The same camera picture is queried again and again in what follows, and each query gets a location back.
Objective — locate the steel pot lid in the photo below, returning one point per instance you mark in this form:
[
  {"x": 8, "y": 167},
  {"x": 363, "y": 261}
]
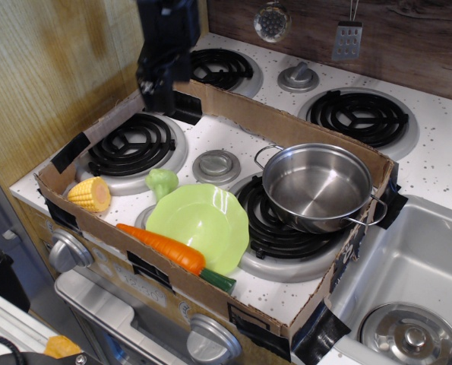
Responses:
[{"x": 408, "y": 334}]

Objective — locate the orange toy piece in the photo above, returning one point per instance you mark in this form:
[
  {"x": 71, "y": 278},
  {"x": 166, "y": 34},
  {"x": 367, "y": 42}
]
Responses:
[{"x": 59, "y": 346}]

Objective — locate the grey oven knob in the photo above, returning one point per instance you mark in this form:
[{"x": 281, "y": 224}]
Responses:
[
  {"x": 210, "y": 343},
  {"x": 68, "y": 252}
]

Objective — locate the grey right oven knob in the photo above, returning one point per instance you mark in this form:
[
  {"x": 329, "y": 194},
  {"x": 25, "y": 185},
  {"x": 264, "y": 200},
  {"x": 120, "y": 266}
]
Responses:
[{"x": 210, "y": 343}]

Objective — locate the front right black burner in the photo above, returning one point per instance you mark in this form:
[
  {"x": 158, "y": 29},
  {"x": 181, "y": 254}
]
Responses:
[{"x": 277, "y": 252}]

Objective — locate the grey left oven knob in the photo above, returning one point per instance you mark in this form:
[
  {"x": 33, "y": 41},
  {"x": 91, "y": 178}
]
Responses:
[{"x": 68, "y": 252}]

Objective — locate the grey centre stove knob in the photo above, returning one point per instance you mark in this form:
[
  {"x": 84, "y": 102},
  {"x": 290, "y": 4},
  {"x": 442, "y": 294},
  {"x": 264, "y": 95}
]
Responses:
[{"x": 217, "y": 167}]

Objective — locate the back right black burner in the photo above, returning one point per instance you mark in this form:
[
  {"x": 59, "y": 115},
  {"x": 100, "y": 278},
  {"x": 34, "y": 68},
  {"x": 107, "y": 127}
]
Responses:
[{"x": 372, "y": 117}]

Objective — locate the yellow toy corn cob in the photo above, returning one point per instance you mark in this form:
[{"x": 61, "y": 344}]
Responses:
[{"x": 91, "y": 194}]

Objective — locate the grey stove knob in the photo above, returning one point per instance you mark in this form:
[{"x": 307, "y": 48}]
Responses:
[
  {"x": 217, "y": 167},
  {"x": 298, "y": 79}
]

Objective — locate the grey back stove knob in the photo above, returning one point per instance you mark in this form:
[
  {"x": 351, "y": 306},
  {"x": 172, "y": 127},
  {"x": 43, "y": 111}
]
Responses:
[{"x": 298, "y": 79}]

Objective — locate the orange toy carrot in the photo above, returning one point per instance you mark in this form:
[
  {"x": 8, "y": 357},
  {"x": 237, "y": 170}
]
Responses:
[{"x": 184, "y": 256}]

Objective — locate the green plastic plate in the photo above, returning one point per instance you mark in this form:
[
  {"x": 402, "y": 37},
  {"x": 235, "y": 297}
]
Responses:
[{"x": 206, "y": 218}]

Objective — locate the back left black burner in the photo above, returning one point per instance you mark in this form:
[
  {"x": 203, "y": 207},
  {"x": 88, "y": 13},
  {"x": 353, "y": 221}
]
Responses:
[{"x": 227, "y": 70}]

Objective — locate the hanging metal strainer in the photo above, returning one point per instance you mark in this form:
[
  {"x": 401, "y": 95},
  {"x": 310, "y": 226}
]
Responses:
[{"x": 272, "y": 22}]

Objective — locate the front left black burner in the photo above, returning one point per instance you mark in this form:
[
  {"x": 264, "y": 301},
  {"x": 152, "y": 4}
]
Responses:
[{"x": 126, "y": 155}]

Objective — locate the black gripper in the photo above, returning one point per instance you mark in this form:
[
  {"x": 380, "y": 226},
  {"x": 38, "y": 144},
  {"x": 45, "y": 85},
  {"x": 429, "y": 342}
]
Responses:
[{"x": 171, "y": 29}]

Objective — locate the cardboard fence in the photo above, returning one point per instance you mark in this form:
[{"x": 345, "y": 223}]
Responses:
[{"x": 121, "y": 260}]

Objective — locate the black burner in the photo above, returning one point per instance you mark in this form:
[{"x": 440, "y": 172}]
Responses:
[
  {"x": 277, "y": 252},
  {"x": 126, "y": 155},
  {"x": 372, "y": 117},
  {"x": 227, "y": 70}
]

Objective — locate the stainless steel pot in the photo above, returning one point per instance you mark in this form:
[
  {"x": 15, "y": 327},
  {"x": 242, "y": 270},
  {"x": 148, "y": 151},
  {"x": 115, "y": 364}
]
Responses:
[{"x": 320, "y": 188}]

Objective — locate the grey oven door handle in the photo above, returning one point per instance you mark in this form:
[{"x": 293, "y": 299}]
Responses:
[{"x": 128, "y": 331}]

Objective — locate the green toy broccoli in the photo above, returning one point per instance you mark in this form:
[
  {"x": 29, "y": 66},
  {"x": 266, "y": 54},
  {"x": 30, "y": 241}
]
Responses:
[{"x": 161, "y": 182}]

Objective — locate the steel sink basin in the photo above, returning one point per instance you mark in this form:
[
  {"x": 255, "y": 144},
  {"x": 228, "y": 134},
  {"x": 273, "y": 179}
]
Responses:
[{"x": 408, "y": 262}]

